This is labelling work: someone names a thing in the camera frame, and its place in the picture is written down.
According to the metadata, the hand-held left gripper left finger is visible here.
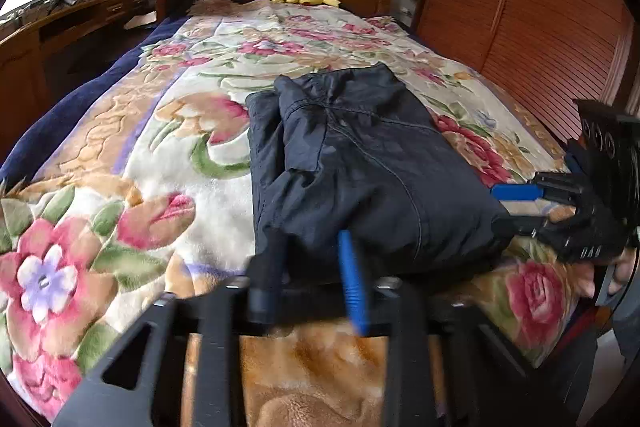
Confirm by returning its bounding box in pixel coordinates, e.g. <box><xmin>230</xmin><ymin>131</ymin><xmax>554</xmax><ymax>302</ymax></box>
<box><xmin>52</xmin><ymin>227</ymin><xmax>288</xmax><ymax>427</ymax></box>

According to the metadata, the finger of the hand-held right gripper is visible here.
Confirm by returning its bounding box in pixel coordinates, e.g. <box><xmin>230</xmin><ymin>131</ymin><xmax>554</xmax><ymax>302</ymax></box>
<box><xmin>492</xmin><ymin>214</ymin><xmax>556</xmax><ymax>240</ymax></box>
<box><xmin>491</xmin><ymin>172</ymin><xmax>588</xmax><ymax>210</ymax></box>

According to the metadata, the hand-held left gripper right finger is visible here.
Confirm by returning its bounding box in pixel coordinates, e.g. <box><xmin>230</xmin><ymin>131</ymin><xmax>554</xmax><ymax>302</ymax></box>
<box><xmin>337</xmin><ymin>229</ymin><xmax>593</xmax><ymax>427</ymax></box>

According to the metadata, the dark navy jacket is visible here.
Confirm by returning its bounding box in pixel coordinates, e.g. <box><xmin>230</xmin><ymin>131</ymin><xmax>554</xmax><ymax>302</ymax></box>
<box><xmin>246</xmin><ymin>62</ymin><xmax>516</xmax><ymax>288</ymax></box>

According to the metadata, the person's right hand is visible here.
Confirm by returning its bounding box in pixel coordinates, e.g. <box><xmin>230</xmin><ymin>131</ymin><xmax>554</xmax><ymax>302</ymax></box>
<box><xmin>607</xmin><ymin>249</ymin><xmax>640</xmax><ymax>300</ymax></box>

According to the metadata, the person's grey clothing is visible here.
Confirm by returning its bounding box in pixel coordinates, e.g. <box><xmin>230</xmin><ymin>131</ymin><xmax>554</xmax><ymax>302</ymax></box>
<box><xmin>597</xmin><ymin>292</ymin><xmax>640</xmax><ymax>427</ymax></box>

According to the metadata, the wooden louvered wardrobe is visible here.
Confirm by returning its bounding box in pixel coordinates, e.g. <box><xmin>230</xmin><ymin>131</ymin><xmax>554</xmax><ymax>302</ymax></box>
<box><xmin>402</xmin><ymin>0</ymin><xmax>640</xmax><ymax>142</ymax></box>

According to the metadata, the floral plush blanket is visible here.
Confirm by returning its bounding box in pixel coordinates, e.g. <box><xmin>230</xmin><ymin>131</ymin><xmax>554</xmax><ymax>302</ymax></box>
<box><xmin>0</xmin><ymin>0</ymin><xmax>598</xmax><ymax>427</ymax></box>

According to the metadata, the dark blue bedsheet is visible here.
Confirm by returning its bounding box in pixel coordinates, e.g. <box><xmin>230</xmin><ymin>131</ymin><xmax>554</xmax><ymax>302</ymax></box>
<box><xmin>0</xmin><ymin>17</ymin><xmax>188</xmax><ymax>188</ymax></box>

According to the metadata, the brown fuzzy pillow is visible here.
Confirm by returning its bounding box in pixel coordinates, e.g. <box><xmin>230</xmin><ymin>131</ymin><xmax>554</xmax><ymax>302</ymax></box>
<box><xmin>187</xmin><ymin>0</ymin><xmax>251</xmax><ymax>16</ymax></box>

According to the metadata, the wooden desk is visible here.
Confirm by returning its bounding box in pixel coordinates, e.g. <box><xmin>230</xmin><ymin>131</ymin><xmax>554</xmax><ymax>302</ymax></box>
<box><xmin>0</xmin><ymin>0</ymin><xmax>153</xmax><ymax>158</ymax></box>

